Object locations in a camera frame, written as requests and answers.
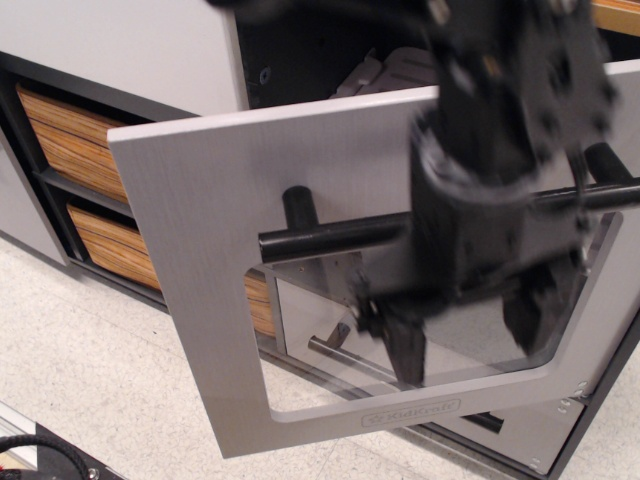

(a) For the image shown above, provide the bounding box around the wood-pattern storage bin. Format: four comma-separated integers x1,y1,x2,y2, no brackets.
16,84,128,204
67,200,276,338

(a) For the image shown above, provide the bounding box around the black drawer handle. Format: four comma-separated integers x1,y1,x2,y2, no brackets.
307,322,504,434

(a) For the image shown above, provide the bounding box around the dark grey toy kitchen cabinet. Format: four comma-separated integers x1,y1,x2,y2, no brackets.
0,0,640,479

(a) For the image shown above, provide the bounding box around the grey toy oven door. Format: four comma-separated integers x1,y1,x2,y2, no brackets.
108,87,639,457

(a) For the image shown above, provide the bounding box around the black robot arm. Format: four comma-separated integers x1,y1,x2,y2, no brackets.
261,1,618,387

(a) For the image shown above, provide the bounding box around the grey oven rack shelf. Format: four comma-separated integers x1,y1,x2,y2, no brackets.
330,47,438,99

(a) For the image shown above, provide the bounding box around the lower wood-pattern storage bin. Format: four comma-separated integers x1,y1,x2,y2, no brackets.
67,200,276,338

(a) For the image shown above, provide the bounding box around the black oven door handle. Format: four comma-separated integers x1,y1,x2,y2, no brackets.
258,143,639,264

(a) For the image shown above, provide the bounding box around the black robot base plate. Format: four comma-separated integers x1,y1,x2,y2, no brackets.
35,423,124,480

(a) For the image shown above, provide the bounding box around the grey lower oven drawer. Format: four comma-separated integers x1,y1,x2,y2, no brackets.
252,265,584,475

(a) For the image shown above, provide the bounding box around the black braided cable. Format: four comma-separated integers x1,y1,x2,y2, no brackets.
0,432,81,480

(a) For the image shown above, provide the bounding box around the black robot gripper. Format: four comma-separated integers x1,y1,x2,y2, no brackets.
352,118,591,385

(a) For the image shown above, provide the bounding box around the upper wood-pattern storage bin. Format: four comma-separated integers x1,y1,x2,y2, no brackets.
16,84,128,204

